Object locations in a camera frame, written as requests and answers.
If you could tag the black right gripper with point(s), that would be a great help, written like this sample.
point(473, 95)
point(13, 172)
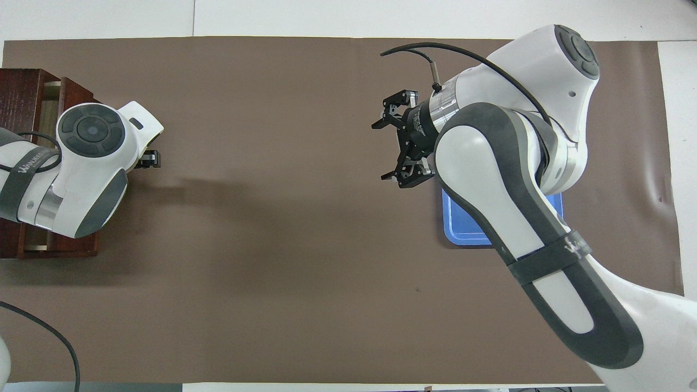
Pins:
point(422, 130)

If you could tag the wooden drawer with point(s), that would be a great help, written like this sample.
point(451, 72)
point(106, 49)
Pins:
point(76, 92)

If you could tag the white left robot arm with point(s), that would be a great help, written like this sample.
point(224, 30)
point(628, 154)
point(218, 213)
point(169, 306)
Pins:
point(92, 158)

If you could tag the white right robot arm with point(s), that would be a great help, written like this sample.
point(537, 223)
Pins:
point(490, 163)

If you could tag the dark wooden drawer cabinet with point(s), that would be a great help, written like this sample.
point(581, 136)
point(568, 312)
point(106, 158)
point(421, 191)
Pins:
point(22, 87)

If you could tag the blue plastic tray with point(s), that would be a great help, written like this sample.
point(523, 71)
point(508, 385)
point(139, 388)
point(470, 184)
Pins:
point(460, 223)

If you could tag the brown table mat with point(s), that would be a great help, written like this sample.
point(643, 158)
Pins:
point(272, 245)

